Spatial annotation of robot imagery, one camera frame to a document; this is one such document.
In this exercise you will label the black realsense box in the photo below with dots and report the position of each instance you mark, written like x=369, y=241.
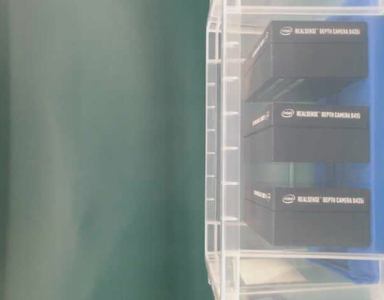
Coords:
x=292, y=132
x=309, y=216
x=305, y=60

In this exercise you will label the clear plastic storage case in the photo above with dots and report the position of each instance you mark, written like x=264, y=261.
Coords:
x=240, y=263

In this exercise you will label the blue cloth liner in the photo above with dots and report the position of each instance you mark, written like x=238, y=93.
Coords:
x=358, y=279

